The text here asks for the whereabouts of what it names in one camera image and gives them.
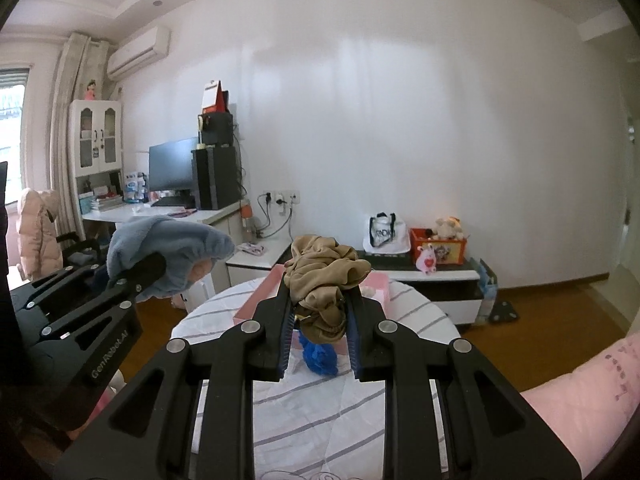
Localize black keyboard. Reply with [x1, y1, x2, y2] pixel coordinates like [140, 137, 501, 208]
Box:
[150, 195, 197, 209]

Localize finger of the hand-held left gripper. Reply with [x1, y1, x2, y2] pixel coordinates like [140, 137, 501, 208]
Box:
[27, 252, 168, 346]
[10, 262, 108, 303]

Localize white air conditioner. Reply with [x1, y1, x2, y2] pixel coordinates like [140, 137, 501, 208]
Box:
[106, 26, 172, 81]

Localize black computer monitor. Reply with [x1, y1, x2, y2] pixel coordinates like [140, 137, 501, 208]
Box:
[148, 137, 200, 201]

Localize cream plush toy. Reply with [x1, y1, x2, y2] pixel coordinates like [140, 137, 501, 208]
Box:
[431, 216, 466, 241]

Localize tan cloth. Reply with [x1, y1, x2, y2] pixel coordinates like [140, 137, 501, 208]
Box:
[282, 234, 373, 346]

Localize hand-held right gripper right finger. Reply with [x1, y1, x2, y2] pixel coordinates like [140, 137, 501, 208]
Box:
[345, 285, 583, 480]

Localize black office chair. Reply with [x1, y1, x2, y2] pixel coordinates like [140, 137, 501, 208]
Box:
[55, 232, 108, 281]

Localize pink heart plush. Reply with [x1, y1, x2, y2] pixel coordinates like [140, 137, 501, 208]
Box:
[415, 242, 438, 275]

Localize white wall outlets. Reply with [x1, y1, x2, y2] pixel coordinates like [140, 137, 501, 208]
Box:
[262, 190, 301, 206]

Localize white tote bag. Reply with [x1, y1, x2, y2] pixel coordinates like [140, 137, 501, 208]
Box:
[362, 211, 408, 255]

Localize window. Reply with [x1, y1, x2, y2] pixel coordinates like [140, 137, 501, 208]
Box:
[0, 67, 31, 191]

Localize pink printed quilt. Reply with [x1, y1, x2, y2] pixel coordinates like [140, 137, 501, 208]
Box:
[520, 332, 640, 466]

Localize white hutch cabinet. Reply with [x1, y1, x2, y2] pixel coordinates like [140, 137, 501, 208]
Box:
[67, 99, 125, 211]

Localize pink padded jacket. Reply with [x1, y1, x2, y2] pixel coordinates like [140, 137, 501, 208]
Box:
[17, 187, 65, 281]

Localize fluffy grey-blue cloth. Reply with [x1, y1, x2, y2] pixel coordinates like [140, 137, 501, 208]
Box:
[107, 216, 236, 303]

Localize red and white paper bag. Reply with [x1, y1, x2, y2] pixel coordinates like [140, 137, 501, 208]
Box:
[201, 80, 231, 115]

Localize red toy box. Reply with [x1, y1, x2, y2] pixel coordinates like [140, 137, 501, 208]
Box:
[409, 227, 468, 265]

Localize black power cable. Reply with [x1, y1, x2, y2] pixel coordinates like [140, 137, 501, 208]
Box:
[280, 202, 296, 261]
[256, 195, 281, 238]

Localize dark bathroom scale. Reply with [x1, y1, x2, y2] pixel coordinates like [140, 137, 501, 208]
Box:
[487, 300, 522, 326]

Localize black computer tower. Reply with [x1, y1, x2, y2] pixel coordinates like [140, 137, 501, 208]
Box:
[191, 145, 241, 211]

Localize dark blue cloth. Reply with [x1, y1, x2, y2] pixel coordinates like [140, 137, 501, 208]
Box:
[298, 332, 338, 376]

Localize black and white tv cabinet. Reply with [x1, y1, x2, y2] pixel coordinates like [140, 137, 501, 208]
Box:
[225, 237, 485, 333]

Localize white striped table cover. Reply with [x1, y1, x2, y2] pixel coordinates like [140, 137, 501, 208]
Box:
[170, 275, 463, 480]

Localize pink shallow box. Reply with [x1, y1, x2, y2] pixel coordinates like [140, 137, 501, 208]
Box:
[234, 265, 391, 361]

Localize black speaker box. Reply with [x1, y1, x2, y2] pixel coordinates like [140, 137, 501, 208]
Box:
[197, 110, 235, 148]

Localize beige curtain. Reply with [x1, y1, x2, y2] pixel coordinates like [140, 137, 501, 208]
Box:
[50, 32, 108, 196]

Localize white desk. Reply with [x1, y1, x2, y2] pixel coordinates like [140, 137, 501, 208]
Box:
[80, 200, 247, 313]

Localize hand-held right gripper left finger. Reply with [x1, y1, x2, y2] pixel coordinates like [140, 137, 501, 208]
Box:
[52, 287, 296, 480]

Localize stack of books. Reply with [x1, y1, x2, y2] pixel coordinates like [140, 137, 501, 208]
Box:
[80, 195, 123, 213]

